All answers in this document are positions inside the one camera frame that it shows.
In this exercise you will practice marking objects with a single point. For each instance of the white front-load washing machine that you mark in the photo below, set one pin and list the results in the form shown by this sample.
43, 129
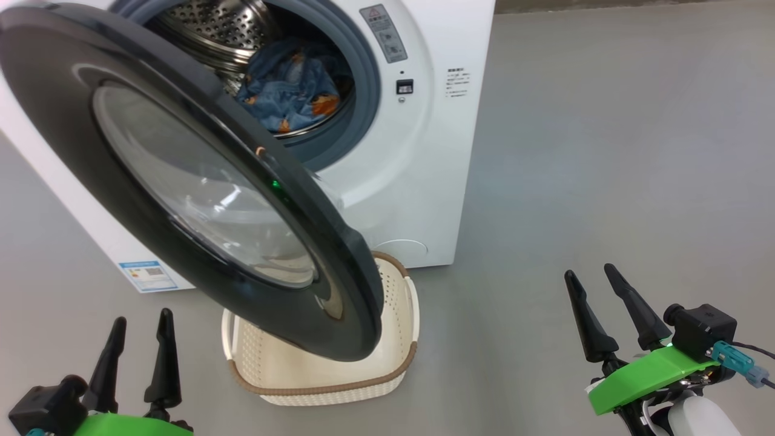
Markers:
436, 181

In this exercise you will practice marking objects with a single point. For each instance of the round white filter cover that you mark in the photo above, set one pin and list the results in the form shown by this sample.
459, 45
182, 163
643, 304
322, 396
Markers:
405, 251

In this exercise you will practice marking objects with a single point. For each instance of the grey warning sticker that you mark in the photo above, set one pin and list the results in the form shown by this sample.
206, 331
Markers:
383, 33

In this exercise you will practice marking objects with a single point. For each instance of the black round glass washer door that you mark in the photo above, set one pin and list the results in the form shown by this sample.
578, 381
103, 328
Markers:
121, 200

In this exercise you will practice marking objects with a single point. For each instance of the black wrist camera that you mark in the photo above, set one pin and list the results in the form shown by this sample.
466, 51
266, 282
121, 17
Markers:
702, 330
48, 406

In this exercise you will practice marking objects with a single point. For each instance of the black door latch socket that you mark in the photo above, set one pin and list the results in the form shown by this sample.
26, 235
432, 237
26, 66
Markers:
404, 86

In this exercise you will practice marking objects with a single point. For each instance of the washing machine drum interior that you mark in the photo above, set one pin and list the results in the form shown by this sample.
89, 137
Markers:
212, 30

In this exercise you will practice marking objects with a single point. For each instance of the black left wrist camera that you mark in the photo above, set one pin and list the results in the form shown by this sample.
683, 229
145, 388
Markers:
48, 406

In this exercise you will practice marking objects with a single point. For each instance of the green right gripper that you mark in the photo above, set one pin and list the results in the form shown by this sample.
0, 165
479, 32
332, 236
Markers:
648, 375

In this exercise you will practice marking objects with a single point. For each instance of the cream perforated laundry basket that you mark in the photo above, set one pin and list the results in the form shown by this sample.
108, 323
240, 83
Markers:
393, 303

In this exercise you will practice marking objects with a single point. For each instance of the blue energy label sticker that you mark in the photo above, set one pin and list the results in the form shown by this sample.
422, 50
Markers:
148, 277

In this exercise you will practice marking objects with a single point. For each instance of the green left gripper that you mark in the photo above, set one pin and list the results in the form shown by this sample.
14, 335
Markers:
133, 427

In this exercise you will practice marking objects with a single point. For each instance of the small printed text label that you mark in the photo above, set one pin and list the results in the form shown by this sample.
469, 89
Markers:
458, 82

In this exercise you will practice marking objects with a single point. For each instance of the blue cartoon print garment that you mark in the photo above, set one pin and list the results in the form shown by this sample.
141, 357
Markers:
290, 97

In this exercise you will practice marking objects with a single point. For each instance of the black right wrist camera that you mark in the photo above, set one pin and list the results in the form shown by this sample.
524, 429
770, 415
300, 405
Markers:
702, 330

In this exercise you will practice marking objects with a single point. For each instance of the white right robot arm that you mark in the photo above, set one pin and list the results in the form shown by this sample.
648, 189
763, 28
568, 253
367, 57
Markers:
696, 421

